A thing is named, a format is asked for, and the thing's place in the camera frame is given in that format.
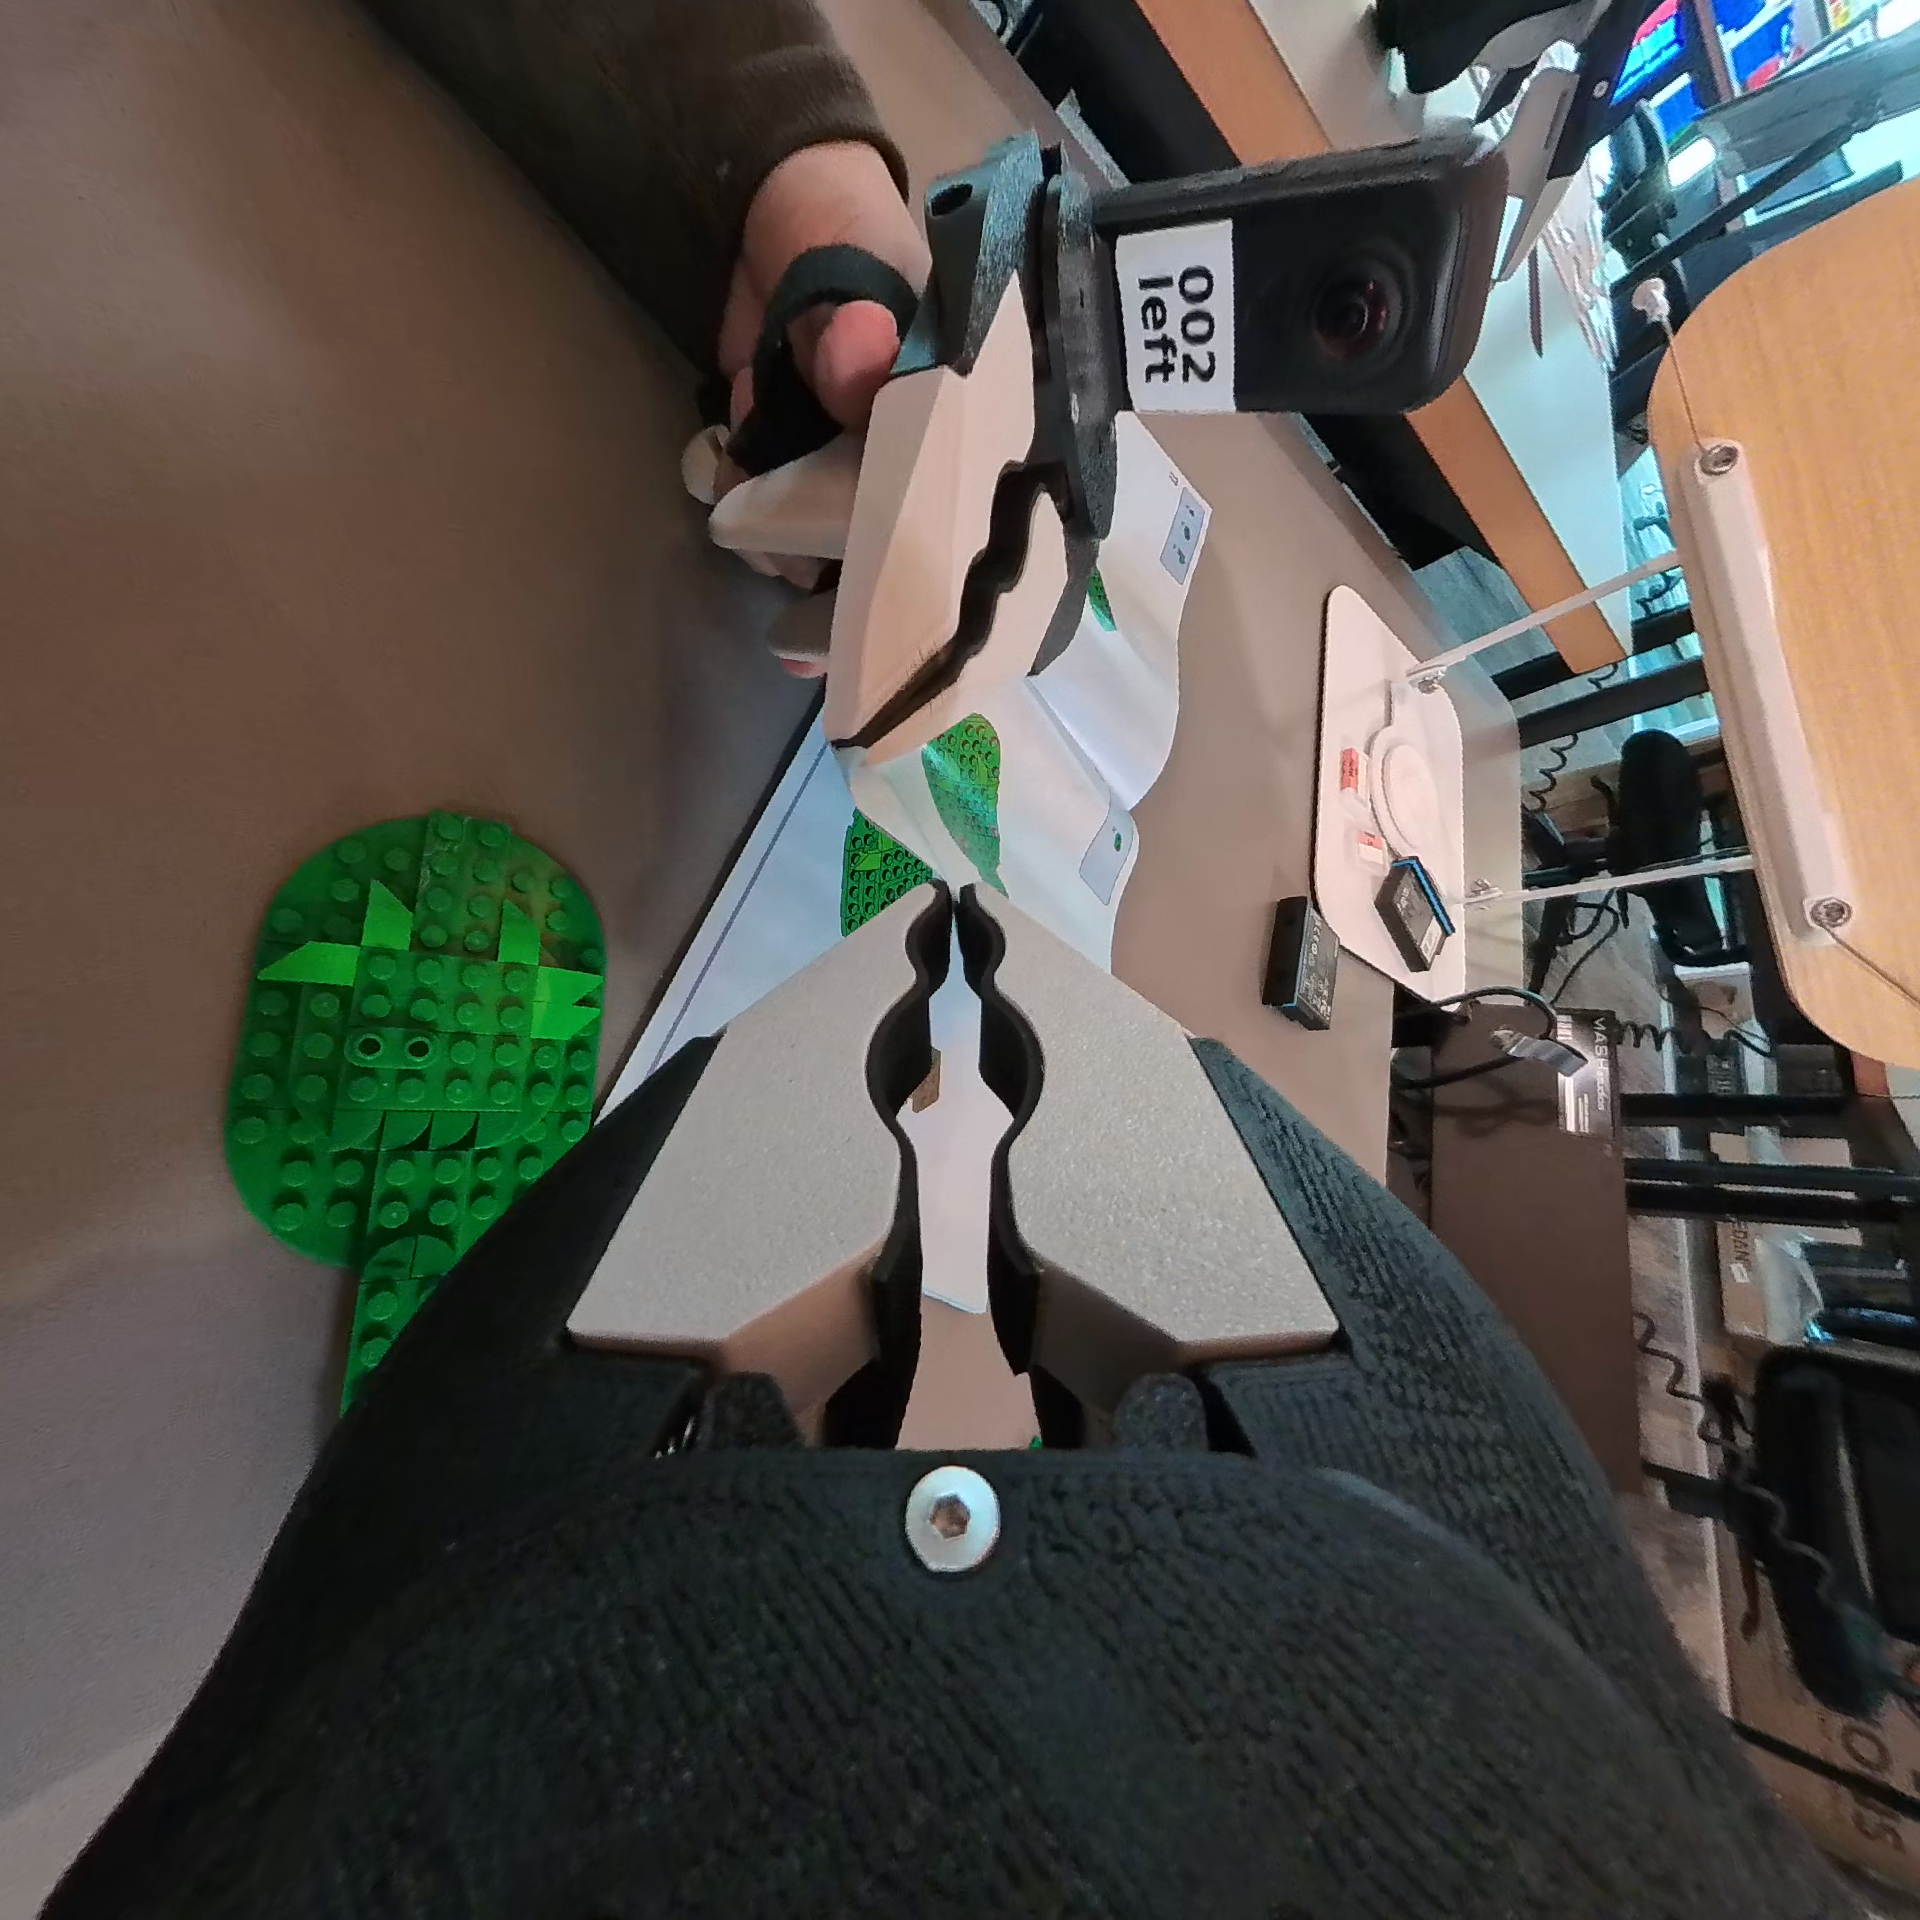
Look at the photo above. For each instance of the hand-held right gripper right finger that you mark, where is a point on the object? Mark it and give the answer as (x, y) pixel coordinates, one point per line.
(1185, 1200)

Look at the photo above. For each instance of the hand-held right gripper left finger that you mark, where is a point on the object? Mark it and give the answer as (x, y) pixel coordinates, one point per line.
(720, 1200)

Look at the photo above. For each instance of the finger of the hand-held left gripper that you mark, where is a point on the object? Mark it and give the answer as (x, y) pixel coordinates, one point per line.
(921, 524)
(1028, 630)

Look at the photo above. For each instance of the white instruction booklet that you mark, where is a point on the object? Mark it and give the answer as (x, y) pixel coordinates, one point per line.
(1109, 705)

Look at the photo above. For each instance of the green brick leaf build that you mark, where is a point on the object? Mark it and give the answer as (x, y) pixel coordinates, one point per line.
(421, 1049)

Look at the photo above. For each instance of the person's left forearm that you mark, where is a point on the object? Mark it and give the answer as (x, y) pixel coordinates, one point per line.
(645, 136)

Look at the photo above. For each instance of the grey desk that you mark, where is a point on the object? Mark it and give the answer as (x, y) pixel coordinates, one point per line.
(300, 524)

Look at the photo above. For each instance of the person's left hand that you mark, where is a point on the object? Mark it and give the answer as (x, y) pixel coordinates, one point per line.
(832, 194)

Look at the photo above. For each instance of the black box blue edge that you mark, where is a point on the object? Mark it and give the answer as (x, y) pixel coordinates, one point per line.
(1301, 960)

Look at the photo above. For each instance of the pink white small packet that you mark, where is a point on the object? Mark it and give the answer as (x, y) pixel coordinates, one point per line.
(1354, 767)
(1373, 848)

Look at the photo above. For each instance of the dark brown box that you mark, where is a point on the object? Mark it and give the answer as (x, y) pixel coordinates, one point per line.
(1546, 1277)

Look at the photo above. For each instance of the large tan wooden board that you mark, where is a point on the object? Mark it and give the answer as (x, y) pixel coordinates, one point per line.
(1815, 599)

